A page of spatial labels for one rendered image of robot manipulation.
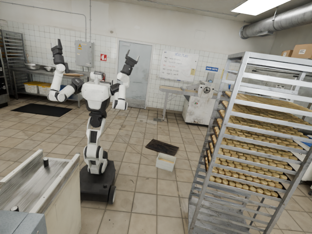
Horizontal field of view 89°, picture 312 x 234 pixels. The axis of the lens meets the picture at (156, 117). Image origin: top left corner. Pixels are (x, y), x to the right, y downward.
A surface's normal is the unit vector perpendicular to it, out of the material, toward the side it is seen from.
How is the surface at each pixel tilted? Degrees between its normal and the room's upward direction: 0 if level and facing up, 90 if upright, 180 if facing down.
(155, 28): 90
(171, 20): 90
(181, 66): 90
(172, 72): 90
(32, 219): 0
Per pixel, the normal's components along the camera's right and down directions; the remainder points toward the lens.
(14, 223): 0.14, -0.93
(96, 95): 0.02, 0.35
